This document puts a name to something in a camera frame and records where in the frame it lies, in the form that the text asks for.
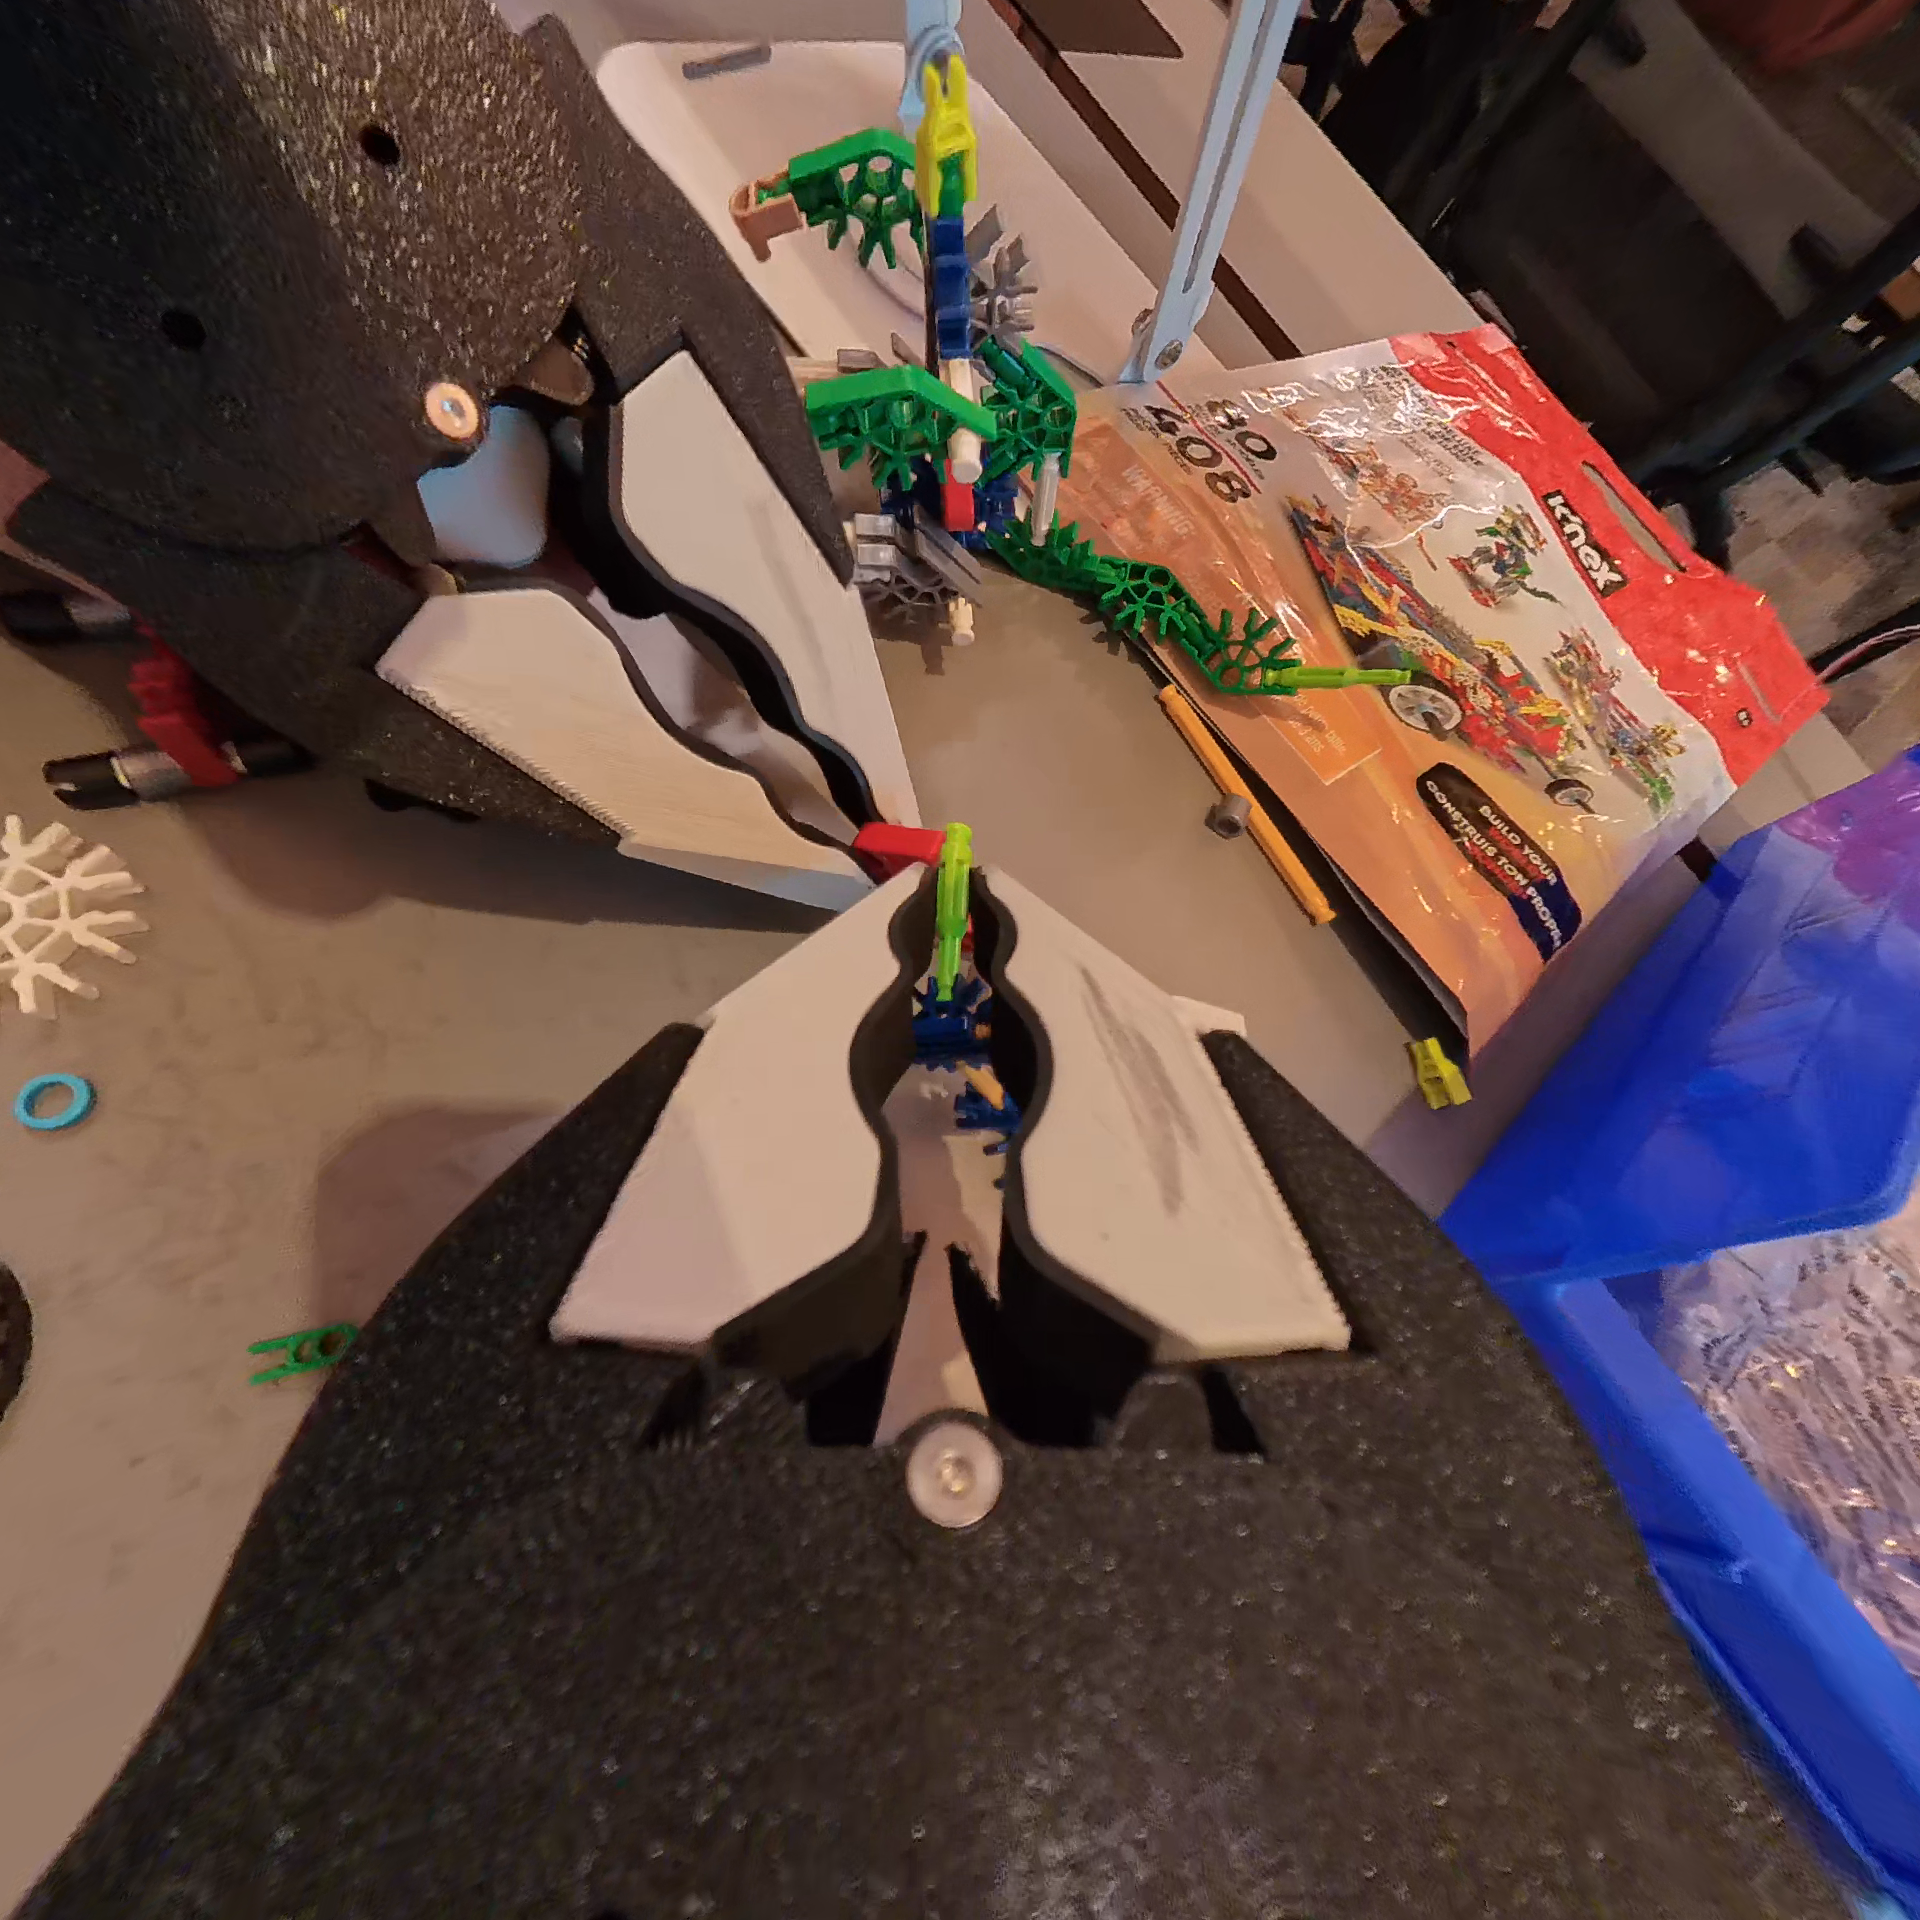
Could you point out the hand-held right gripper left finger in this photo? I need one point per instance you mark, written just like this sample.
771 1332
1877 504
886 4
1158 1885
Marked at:
732 1170

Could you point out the large multicolour toy model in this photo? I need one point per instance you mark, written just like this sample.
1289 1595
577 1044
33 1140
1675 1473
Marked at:
886 401

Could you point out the small grey spacer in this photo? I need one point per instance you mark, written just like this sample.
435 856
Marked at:
1226 816

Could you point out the lime yellow clip connector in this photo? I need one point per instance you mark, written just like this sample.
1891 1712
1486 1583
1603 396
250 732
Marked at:
1433 1072

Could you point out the pale blue metal strut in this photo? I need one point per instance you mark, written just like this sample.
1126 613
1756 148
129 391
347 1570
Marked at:
924 42
1216 168

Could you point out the blue storage bin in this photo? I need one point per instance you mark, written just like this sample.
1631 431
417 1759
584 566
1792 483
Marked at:
1650 1079

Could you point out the short grey rod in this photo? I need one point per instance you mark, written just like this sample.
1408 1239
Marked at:
728 60

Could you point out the printed toy set bag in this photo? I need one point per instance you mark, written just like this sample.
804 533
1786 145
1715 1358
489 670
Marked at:
1576 496

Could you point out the white snowflake connector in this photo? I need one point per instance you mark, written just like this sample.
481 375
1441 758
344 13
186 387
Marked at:
88 899

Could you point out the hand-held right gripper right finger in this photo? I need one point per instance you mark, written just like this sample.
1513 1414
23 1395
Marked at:
1158 1170

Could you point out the red connector on black rods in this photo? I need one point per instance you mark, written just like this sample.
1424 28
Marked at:
180 721

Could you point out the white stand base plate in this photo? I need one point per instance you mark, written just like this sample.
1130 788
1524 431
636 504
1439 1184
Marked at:
707 134

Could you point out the small green clip connector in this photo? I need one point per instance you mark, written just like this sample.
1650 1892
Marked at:
301 1342

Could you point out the clear plastic bag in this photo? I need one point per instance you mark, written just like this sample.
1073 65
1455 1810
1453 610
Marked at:
1800 1378

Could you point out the dark furniture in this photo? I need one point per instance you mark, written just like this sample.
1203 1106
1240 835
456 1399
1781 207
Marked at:
1650 180

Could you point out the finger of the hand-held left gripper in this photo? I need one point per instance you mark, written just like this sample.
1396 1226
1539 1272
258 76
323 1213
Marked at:
567 705
732 507

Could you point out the small toy rod frame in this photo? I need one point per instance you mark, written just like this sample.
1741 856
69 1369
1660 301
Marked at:
947 899

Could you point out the long orange rod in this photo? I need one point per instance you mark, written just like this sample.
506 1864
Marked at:
1275 854

